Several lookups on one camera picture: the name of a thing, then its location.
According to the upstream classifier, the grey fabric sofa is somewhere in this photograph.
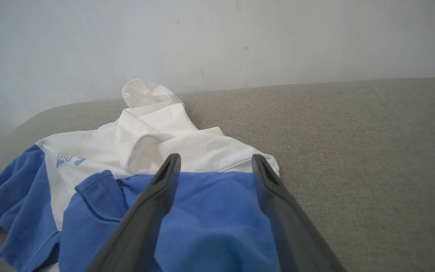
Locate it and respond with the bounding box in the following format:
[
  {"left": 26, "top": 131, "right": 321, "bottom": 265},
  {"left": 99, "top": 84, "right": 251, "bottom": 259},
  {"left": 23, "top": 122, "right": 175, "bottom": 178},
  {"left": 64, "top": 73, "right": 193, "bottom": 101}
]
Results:
[{"left": 0, "top": 77, "right": 435, "bottom": 272}]

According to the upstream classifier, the white and blue sweatshirt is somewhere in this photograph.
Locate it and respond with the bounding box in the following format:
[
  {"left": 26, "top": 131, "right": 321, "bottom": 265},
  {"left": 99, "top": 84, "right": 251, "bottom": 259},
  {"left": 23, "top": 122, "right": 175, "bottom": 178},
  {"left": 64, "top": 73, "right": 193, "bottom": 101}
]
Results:
[{"left": 0, "top": 78, "right": 281, "bottom": 272}]

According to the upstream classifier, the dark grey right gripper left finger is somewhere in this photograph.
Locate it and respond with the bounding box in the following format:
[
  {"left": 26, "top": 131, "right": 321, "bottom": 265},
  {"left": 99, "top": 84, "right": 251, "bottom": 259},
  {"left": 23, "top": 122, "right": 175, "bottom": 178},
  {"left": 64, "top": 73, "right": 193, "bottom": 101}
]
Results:
[{"left": 86, "top": 153, "right": 182, "bottom": 272}]

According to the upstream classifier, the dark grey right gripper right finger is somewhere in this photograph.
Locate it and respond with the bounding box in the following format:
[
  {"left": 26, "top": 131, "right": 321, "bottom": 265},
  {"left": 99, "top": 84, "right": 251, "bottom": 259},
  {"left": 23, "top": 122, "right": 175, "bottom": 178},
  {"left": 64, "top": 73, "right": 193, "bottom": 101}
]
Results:
[{"left": 251, "top": 154, "right": 347, "bottom": 272}]

